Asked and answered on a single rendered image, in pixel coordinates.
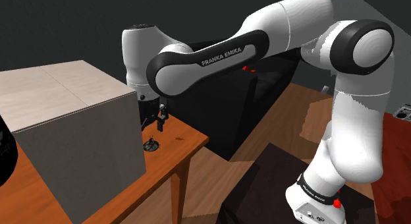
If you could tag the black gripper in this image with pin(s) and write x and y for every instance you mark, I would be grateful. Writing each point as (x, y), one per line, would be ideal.
(148, 108)

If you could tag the small dark figure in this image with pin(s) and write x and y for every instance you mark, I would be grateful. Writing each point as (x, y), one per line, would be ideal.
(151, 145)

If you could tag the black sofa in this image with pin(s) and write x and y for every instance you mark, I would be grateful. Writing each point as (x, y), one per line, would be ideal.
(224, 120)

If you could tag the orange wooden table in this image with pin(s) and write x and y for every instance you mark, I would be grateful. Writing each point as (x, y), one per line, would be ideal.
(179, 152)

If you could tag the grey radio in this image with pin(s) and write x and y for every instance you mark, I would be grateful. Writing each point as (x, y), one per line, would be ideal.
(403, 113)

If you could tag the small red object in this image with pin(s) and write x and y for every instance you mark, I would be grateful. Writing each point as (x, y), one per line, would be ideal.
(248, 69)

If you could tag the dark robot stand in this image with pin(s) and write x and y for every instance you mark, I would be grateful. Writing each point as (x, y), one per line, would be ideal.
(266, 184)

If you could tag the large beige box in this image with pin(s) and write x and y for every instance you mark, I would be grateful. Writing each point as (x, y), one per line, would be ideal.
(80, 136)

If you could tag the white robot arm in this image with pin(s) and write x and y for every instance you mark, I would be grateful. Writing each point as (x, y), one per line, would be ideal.
(356, 120)

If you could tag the black rounded object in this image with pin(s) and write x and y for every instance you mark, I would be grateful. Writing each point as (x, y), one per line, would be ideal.
(6, 152)

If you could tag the red rug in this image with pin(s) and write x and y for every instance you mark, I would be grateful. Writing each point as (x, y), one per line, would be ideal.
(395, 172)

